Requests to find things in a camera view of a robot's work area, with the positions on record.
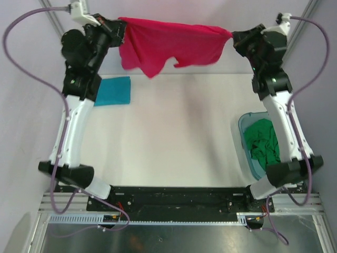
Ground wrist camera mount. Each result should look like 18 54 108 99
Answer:
70 0 101 26
276 13 292 36

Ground right aluminium frame post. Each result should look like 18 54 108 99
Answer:
284 0 321 53

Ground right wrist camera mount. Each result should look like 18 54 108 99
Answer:
276 13 292 36

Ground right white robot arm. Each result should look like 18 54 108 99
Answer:
232 24 323 211

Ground green t shirt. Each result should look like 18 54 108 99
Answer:
244 119 280 171

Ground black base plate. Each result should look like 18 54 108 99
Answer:
86 186 274 215

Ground white slotted cable duct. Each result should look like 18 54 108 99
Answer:
49 214 247 226

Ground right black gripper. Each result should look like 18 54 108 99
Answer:
233 24 269 73

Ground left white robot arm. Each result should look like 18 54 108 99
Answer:
38 14 127 211

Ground left aluminium frame post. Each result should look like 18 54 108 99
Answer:
39 0 89 81

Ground red t shirt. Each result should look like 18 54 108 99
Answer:
119 17 233 78

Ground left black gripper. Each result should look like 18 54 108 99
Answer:
81 13 126 72

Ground folded teal t shirt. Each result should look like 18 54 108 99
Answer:
94 76 131 106

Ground translucent blue plastic bin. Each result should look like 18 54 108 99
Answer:
237 112 270 180

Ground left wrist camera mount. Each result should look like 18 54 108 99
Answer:
70 0 101 26

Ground aluminium frame post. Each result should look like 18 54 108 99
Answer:
284 0 321 53
39 0 89 81

